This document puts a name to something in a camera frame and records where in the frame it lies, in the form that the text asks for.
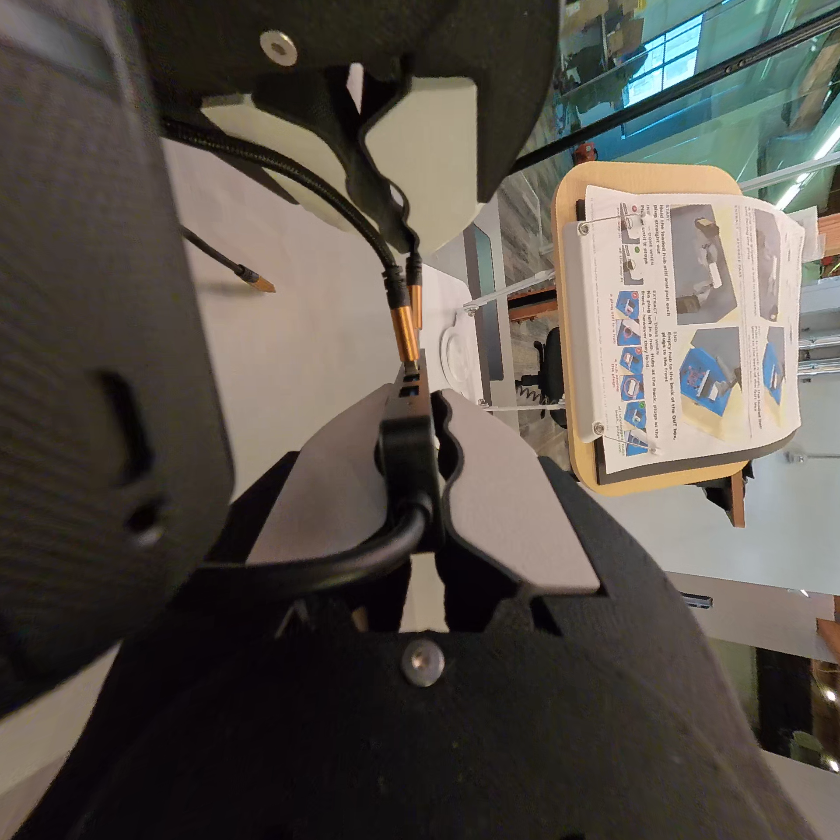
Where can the desk with grey-blue panel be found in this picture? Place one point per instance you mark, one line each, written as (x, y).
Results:
(485, 295)

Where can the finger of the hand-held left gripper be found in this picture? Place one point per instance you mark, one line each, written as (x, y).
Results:
(295, 124)
(433, 151)

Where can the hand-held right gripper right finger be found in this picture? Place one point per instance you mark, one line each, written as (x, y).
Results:
(518, 518)

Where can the printed instruction sheet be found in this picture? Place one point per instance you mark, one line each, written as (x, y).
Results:
(715, 328)

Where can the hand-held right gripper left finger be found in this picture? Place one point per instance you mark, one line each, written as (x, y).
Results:
(328, 479)

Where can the black window frame bar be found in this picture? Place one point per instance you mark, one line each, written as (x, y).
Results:
(656, 92)

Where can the black office chair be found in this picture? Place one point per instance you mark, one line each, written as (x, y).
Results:
(552, 361)

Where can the wooden display board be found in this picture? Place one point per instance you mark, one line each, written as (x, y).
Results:
(656, 174)

